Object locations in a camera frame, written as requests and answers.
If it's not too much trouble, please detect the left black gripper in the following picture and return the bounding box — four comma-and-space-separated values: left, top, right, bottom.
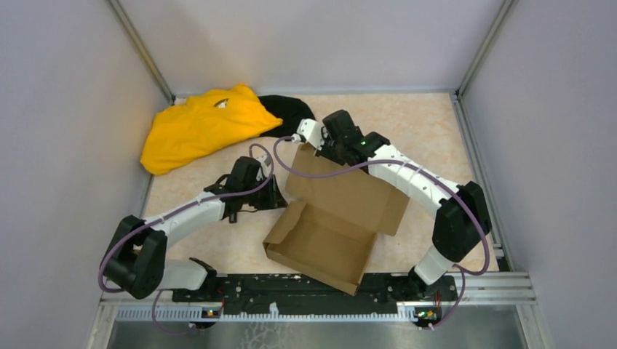
243, 174, 289, 211

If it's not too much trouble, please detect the brown cardboard box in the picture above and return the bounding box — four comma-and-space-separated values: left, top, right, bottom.
263, 145, 409, 295

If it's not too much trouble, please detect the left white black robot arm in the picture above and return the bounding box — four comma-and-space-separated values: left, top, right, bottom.
97, 155, 287, 301

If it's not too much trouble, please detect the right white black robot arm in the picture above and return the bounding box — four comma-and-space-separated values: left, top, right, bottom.
299, 110, 492, 300

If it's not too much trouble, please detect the black cloth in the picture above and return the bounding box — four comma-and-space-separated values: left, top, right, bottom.
258, 95, 316, 138

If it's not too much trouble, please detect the yellow shirt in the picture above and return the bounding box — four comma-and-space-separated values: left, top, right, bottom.
140, 84, 283, 175

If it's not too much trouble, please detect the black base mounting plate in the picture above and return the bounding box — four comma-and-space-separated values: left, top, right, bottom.
172, 273, 458, 316

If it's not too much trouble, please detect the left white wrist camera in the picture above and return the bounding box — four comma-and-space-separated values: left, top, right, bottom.
255, 154, 272, 180

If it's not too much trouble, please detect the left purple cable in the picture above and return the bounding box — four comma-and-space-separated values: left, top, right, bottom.
97, 143, 276, 337

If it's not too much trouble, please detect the purple cable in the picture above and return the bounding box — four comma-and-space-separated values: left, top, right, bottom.
97, 143, 276, 337
272, 136, 492, 332

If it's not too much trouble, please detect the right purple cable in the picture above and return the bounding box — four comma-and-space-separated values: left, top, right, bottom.
272, 136, 492, 332

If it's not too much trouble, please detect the aluminium frame rail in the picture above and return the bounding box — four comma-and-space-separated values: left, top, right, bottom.
101, 272, 536, 325

